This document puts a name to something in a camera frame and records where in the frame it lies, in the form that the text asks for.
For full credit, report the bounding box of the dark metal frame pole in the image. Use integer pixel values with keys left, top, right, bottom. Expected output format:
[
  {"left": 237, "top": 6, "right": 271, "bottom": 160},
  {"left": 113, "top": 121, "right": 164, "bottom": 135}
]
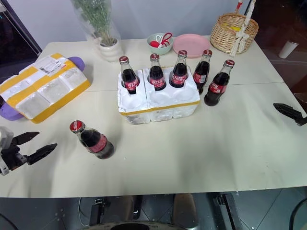
[{"left": 0, "top": 11, "right": 43, "bottom": 58}]

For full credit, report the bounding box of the green plant in plastic wrap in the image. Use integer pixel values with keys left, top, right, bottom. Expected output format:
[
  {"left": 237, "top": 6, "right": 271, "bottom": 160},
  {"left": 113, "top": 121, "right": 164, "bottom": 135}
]
[{"left": 70, "top": 0, "right": 122, "bottom": 47}]

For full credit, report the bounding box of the black table leg base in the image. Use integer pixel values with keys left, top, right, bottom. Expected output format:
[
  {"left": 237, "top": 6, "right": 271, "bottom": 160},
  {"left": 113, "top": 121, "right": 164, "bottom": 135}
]
[{"left": 212, "top": 193, "right": 243, "bottom": 230}]

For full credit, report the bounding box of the white foam bottle tray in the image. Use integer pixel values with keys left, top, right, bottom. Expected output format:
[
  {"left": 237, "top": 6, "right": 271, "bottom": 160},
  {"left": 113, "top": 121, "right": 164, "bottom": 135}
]
[{"left": 117, "top": 65, "right": 201, "bottom": 126}]

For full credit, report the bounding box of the red and white looped item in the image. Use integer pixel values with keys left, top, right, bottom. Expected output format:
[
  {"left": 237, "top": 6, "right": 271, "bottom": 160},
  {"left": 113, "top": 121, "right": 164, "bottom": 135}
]
[{"left": 155, "top": 32, "right": 173, "bottom": 47}]

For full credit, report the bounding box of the woven wicker basket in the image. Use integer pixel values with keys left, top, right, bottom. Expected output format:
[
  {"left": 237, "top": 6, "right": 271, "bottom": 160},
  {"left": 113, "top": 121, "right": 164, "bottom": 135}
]
[{"left": 210, "top": 12, "right": 260, "bottom": 55}]

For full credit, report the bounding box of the pink plate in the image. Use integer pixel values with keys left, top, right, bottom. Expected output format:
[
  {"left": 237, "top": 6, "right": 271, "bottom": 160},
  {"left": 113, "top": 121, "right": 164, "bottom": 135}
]
[{"left": 173, "top": 34, "right": 212, "bottom": 59}]

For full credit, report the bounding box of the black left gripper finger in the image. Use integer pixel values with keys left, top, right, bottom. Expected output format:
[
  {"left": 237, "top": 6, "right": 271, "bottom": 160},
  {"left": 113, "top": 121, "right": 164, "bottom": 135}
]
[
  {"left": 12, "top": 131, "right": 40, "bottom": 146},
  {"left": 25, "top": 143, "right": 59, "bottom": 166}
]

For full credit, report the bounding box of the glass cola bottle red cap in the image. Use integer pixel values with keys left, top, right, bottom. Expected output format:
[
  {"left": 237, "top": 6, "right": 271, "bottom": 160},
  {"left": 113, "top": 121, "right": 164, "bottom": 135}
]
[
  {"left": 168, "top": 49, "right": 189, "bottom": 89},
  {"left": 119, "top": 55, "right": 141, "bottom": 96},
  {"left": 192, "top": 49, "right": 213, "bottom": 94},
  {"left": 146, "top": 53, "right": 167, "bottom": 92},
  {"left": 204, "top": 59, "right": 236, "bottom": 107},
  {"left": 69, "top": 120, "right": 115, "bottom": 160}
]

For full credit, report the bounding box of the purple plastic tray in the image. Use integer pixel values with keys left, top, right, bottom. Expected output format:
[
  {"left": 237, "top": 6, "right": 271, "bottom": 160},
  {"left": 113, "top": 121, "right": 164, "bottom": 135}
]
[{"left": 0, "top": 56, "right": 85, "bottom": 121}]

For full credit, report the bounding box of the white ribbed vase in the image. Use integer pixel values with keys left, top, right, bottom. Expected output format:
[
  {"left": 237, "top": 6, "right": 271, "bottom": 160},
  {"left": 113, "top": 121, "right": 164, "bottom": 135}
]
[{"left": 98, "top": 36, "right": 124, "bottom": 63}]

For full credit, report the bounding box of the dark rounded robot body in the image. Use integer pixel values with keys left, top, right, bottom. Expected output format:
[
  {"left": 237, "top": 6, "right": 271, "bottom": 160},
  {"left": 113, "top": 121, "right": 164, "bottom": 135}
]
[{"left": 89, "top": 219, "right": 200, "bottom": 230}]

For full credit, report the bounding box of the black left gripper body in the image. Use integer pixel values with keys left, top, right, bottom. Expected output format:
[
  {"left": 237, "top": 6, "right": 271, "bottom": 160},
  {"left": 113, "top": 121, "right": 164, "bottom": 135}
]
[{"left": 0, "top": 145, "right": 28, "bottom": 171}]

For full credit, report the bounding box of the pale green bowl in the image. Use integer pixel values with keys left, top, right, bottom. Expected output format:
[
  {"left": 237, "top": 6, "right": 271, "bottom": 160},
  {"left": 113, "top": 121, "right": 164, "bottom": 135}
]
[{"left": 146, "top": 33, "right": 174, "bottom": 56}]

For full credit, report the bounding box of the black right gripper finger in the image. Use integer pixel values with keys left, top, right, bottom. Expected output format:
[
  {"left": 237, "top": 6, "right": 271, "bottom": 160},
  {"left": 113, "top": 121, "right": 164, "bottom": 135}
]
[{"left": 273, "top": 103, "right": 307, "bottom": 127}]

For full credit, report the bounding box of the white tumbler cup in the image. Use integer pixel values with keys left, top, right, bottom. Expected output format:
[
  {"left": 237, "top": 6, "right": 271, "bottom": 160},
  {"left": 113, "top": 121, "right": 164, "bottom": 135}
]
[{"left": 278, "top": 40, "right": 299, "bottom": 59}]

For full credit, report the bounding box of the white foam lid yellow tape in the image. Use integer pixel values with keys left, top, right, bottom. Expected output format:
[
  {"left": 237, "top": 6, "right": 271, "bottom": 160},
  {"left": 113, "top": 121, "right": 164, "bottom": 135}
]
[{"left": 0, "top": 53, "right": 92, "bottom": 125}]

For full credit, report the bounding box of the cream macrame tassel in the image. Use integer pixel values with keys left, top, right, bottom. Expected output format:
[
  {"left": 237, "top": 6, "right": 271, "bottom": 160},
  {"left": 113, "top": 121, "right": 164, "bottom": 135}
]
[{"left": 230, "top": 0, "right": 257, "bottom": 58}]

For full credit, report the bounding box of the yellow item in basket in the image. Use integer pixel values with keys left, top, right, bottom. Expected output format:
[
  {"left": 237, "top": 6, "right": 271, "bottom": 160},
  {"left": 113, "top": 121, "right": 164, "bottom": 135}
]
[{"left": 221, "top": 22, "right": 241, "bottom": 32}]

